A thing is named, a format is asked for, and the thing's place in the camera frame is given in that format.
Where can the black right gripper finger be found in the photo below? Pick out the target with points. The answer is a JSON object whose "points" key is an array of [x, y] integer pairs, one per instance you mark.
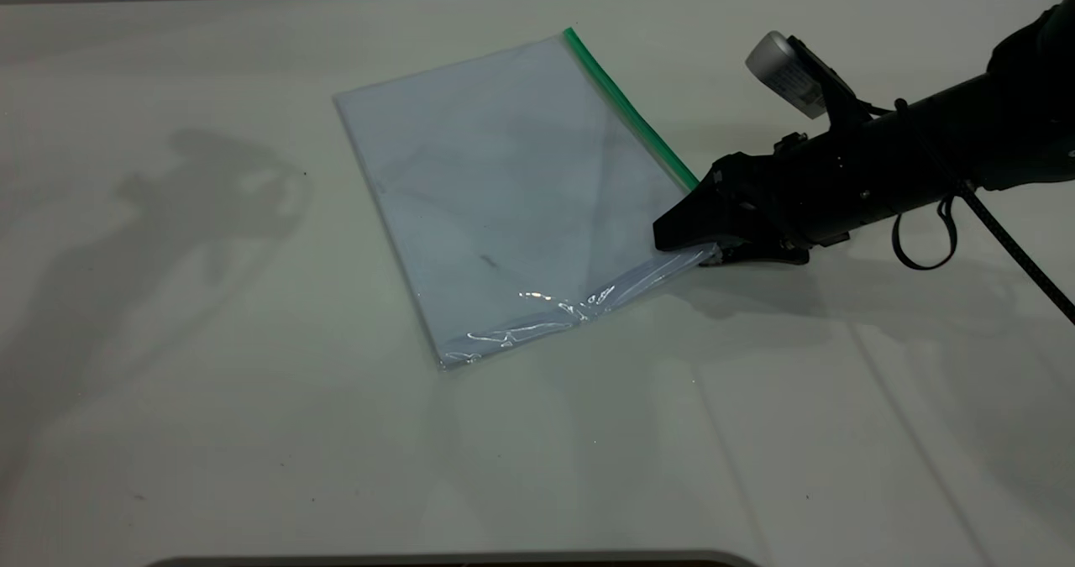
{"points": [[756, 254], [697, 223]]}

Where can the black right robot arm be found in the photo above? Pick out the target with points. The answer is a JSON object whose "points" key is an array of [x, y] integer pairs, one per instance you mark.
{"points": [[966, 139]]}

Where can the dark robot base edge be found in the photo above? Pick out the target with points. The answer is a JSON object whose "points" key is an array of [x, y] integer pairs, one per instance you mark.
{"points": [[420, 562]]}

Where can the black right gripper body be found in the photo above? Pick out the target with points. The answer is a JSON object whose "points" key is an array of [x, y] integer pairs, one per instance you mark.
{"points": [[798, 189]]}

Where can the clear zip bag green zipper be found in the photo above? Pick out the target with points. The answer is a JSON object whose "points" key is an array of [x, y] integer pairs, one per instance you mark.
{"points": [[521, 181]]}

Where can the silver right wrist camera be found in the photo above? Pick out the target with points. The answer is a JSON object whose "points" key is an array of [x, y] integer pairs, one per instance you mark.
{"points": [[777, 63]]}

